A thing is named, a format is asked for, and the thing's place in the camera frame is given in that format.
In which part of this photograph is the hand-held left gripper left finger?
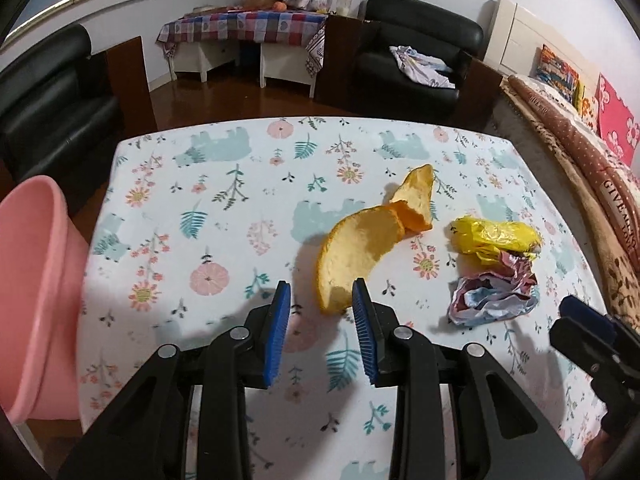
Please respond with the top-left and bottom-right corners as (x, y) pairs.
(55, 281), (292, 480)

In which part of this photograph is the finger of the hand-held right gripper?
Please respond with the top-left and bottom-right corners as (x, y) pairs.
(560, 296), (618, 333)
(549, 317), (618, 367)

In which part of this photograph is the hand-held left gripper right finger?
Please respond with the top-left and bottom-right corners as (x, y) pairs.
(351, 279), (585, 480)

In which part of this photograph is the large orange peel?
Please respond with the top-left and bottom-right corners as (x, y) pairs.
(315, 204), (405, 317)

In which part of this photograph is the colourful snack wrapper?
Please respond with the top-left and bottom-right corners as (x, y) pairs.
(446, 252), (541, 328)

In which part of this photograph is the pink plastic bin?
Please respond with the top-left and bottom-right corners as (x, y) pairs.
(0, 175), (91, 423)

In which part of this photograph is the bed with brown blanket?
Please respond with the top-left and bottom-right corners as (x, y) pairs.
(492, 80), (640, 311)

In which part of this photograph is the yellow plastic bag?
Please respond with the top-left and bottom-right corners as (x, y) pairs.
(449, 215), (543, 266)

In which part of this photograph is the small orange peel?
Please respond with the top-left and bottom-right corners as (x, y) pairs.
(389, 164), (437, 233)

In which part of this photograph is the brown dotted quilt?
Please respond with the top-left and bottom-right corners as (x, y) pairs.
(515, 77), (640, 196)

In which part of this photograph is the red floral pillow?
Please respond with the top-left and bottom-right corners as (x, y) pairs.
(594, 74), (640, 161)

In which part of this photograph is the yellow patterned pillow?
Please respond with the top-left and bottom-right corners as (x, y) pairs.
(574, 82), (600, 123)

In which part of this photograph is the colourful striped pillow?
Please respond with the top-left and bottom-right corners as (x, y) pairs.
(537, 44), (581, 97)

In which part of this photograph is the white low table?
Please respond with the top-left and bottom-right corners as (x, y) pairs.
(167, 40), (321, 98)

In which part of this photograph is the pale crumpled cloth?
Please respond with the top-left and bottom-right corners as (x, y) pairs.
(390, 45), (458, 90)

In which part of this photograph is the white bed headboard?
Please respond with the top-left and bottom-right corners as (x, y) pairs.
(481, 0), (608, 93)

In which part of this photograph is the black armchair with wooden sides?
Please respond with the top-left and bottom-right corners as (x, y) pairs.
(314, 0), (503, 133)
(0, 24), (158, 211)

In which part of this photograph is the white side table, checkered cloth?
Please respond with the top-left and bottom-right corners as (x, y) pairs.
(156, 9), (328, 78)

